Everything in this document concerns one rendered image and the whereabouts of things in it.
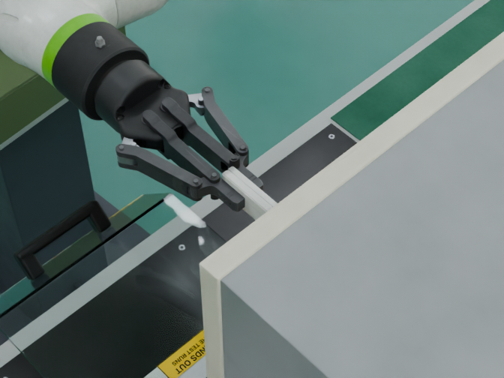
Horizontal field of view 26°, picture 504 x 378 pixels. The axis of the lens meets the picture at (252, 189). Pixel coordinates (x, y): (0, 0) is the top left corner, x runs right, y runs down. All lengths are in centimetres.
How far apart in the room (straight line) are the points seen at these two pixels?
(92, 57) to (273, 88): 166
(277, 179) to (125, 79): 53
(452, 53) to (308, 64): 105
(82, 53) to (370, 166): 37
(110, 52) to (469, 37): 86
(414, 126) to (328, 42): 196
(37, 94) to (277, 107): 113
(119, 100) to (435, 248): 40
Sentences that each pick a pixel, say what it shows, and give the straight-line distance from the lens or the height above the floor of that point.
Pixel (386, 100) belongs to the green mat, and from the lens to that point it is 174.
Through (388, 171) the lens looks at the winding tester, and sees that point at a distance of 92.
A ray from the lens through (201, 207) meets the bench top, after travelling 160.
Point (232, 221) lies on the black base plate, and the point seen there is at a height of 77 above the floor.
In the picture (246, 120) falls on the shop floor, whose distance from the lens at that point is 270.
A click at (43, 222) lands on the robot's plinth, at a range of 209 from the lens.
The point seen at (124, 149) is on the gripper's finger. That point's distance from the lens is 109.
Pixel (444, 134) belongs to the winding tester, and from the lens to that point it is 95.
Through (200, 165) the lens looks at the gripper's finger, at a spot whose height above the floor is 119.
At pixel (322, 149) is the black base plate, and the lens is 164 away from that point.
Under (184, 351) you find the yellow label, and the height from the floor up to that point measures 107.
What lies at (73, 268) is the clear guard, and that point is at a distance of 117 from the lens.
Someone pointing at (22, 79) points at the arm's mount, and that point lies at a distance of 168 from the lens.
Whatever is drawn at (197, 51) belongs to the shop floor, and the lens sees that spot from 287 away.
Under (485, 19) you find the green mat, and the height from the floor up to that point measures 75.
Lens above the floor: 202
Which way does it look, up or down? 52 degrees down
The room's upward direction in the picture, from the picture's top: straight up
